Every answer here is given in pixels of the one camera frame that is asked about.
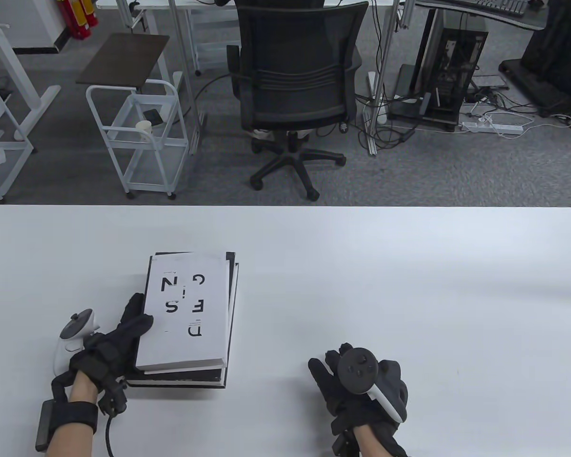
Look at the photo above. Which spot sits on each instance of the dark grey laptop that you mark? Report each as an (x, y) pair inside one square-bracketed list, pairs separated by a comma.
[(403, 83)]

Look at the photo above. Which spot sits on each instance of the grey floor plate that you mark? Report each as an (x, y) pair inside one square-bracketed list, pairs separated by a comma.
[(490, 81)]

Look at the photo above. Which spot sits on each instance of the dark brown table board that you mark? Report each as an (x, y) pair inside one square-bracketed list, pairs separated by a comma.
[(123, 59)]

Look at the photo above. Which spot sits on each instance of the white desk leg frame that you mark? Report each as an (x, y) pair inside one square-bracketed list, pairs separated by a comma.
[(7, 57)]

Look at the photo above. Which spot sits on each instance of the red fire extinguisher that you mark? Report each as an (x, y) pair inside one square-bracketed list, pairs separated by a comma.
[(78, 21), (90, 12)]

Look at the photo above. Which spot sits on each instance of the black wrist sensor band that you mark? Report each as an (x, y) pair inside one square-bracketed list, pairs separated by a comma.
[(76, 414)]

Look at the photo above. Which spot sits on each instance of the white book black letters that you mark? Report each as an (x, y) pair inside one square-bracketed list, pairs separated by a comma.
[(209, 342)]

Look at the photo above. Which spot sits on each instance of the person's right hand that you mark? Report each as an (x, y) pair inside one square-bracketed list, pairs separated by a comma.
[(333, 400)]

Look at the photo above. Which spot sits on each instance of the person's left forearm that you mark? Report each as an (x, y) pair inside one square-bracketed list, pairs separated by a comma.
[(66, 442)]

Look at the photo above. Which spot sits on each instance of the black equipment stand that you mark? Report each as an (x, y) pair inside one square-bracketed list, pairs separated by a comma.
[(556, 57)]

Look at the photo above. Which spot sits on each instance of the black mesh office chair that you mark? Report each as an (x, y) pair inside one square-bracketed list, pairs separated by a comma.
[(295, 71)]

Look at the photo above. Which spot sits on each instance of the aluminium frame post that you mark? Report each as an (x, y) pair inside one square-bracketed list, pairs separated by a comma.
[(196, 138), (385, 62)]

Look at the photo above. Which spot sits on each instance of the grey white controller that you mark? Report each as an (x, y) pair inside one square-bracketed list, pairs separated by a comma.
[(76, 326), (358, 371)]

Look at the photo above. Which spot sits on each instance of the black computer tower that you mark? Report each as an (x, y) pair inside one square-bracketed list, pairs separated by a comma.
[(457, 71)]

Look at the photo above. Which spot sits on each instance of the black phone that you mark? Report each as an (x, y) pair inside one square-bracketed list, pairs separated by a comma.
[(152, 115)]

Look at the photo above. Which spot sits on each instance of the white paper cup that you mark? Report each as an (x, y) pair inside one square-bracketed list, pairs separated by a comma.
[(144, 126)]

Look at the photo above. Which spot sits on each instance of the white drawer unit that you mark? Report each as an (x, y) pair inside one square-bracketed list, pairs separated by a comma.
[(214, 38)]

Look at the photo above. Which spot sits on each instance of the person's left hand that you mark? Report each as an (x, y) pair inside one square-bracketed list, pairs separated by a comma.
[(109, 352)]

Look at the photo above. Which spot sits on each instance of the black photo cover book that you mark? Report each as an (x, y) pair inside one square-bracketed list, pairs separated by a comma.
[(171, 378)]

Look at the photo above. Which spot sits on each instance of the white power strip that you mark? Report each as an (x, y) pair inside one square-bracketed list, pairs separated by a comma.
[(495, 127)]

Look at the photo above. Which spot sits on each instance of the white rolling cart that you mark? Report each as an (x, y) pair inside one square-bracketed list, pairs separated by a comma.
[(147, 169)]

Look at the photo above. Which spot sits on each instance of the person's right forearm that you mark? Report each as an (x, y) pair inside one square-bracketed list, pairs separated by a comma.
[(373, 447)]

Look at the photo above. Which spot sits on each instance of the dark keyboard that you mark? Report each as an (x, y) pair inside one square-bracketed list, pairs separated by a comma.
[(502, 5)]

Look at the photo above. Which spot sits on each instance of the black curved desk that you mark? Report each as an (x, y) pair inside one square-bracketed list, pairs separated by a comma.
[(535, 21)]

